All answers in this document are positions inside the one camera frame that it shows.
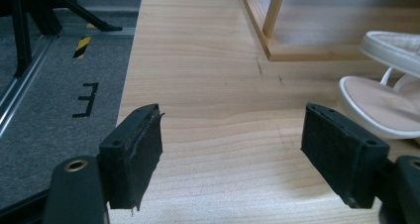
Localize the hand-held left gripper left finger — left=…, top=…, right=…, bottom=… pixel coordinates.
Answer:
left=98, top=103, right=165, bottom=212

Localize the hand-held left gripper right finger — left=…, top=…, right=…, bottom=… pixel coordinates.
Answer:
left=300, top=102, right=391, bottom=209

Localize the white strappy heeled sandal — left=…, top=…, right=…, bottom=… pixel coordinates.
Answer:
left=338, top=66, right=420, bottom=140

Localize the white slipper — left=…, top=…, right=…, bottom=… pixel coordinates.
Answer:
left=359, top=30, right=420, bottom=79

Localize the light wooden shoe rack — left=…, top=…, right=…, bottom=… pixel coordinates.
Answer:
left=237, top=0, right=420, bottom=62

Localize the black tape floor mark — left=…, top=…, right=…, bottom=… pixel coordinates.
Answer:
left=71, top=81, right=100, bottom=119

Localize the yellow black striped tape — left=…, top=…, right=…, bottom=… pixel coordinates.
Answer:
left=72, top=35, right=92, bottom=59

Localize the black metal stand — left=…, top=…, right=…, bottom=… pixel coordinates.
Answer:
left=0, top=0, right=124, bottom=79

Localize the aluminium floor rail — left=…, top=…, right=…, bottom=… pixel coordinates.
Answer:
left=0, top=27, right=137, bottom=139

